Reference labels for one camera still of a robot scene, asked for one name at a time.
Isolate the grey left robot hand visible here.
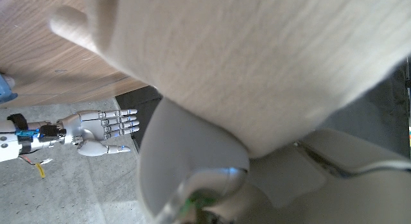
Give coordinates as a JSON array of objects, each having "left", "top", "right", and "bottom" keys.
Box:
[{"left": 136, "top": 97, "right": 411, "bottom": 224}]

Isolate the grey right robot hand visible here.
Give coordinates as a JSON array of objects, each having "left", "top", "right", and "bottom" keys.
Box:
[{"left": 57, "top": 108, "right": 141, "bottom": 158}]

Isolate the cream plaid scarf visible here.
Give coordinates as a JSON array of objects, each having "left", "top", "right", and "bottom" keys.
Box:
[{"left": 48, "top": 0, "right": 411, "bottom": 159}]

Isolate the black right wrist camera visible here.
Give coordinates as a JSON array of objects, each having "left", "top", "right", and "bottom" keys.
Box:
[{"left": 39, "top": 124, "right": 67, "bottom": 140}]

